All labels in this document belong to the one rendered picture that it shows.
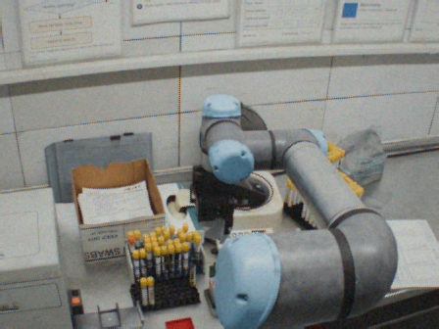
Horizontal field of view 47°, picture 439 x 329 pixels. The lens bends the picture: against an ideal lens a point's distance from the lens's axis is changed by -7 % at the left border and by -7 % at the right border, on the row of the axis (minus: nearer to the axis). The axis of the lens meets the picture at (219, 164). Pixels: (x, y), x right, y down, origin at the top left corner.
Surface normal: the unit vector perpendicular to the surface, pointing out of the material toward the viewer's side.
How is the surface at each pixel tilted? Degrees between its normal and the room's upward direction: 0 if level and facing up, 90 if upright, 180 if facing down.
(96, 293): 0
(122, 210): 1
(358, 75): 90
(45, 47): 92
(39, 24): 93
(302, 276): 40
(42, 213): 0
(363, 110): 90
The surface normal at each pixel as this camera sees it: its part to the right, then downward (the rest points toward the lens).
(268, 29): 0.26, 0.58
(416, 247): 0.04, -0.83
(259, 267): 0.06, -0.52
